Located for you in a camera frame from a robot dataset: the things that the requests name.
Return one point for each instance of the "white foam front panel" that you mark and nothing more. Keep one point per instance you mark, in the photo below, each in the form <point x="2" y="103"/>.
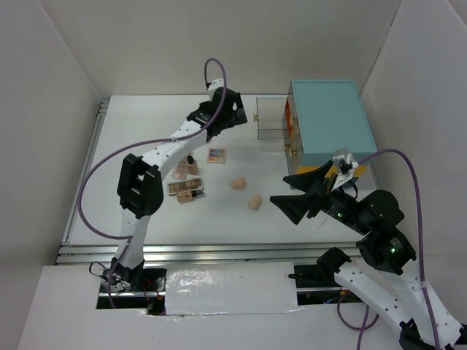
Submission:
<point x="236" y="288"/>

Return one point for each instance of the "lying foundation bottle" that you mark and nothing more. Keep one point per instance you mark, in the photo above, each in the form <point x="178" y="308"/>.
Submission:
<point x="188" y="195"/>

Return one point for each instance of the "teal yellow drawer cabinet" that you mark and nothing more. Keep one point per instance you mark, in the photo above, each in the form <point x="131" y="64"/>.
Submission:
<point x="320" y="117"/>

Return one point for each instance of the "colourful small eyeshadow palette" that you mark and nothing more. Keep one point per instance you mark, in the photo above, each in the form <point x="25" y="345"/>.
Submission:
<point x="216" y="155"/>

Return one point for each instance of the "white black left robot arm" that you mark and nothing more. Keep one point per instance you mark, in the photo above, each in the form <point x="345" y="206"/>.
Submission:
<point x="140" y="183"/>

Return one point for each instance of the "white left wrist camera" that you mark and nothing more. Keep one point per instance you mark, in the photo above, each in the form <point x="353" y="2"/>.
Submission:
<point x="213" y="86"/>

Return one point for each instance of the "long eyeshadow palette horizontal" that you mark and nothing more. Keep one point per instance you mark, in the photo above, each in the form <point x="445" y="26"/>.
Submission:
<point x="194" y="184"/>

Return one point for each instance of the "clear drawer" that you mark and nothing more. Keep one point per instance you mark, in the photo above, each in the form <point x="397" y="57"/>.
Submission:
<point x="270" y="118"/>

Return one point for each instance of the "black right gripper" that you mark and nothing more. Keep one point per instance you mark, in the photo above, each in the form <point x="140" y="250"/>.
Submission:
<point x="294" y="205"/>

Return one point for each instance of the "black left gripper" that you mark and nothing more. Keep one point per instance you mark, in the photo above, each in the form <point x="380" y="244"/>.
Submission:
<point x="236" y="116"/>

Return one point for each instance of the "aluminium table frame rails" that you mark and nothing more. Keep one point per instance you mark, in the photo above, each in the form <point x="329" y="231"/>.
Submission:
<point x="216" y="227"/>

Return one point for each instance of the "pink eyeshadow palette tilted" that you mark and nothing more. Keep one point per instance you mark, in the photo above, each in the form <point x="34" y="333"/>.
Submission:
<point x="180" y="172"/>

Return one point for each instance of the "beige makeup sponge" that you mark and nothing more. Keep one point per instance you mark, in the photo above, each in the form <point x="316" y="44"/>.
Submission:
<point x="238" y="183"/>
<point x="255" y="202"/>

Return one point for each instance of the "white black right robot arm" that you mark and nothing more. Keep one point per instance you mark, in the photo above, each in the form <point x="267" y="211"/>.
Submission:
<point x="414" y="310"/>

